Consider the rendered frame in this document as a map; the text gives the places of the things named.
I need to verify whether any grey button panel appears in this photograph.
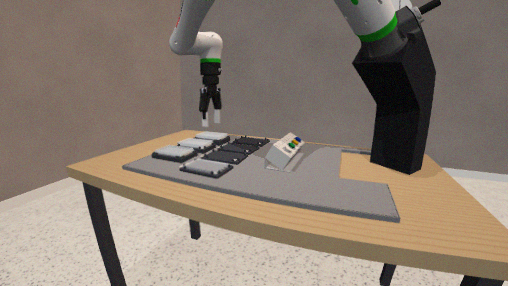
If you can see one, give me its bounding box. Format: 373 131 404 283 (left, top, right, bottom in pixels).
264 132 305 172

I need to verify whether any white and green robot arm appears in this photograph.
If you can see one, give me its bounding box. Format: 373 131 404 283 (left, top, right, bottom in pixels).
169 0 441 76

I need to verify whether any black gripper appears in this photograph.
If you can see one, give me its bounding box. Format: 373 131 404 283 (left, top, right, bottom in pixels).
199 76 222 127

